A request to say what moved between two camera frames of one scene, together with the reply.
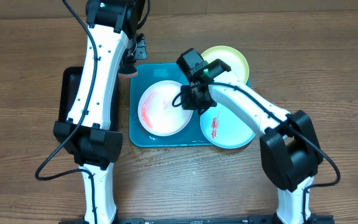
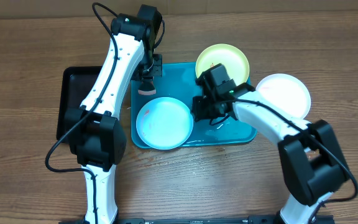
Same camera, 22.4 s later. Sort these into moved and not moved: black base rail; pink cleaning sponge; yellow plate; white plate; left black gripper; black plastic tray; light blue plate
Moved: light blue plate; white plate; left black gripper; pink cleaning sponge
Not moved: yellow plate; black base rail; black plastic tray
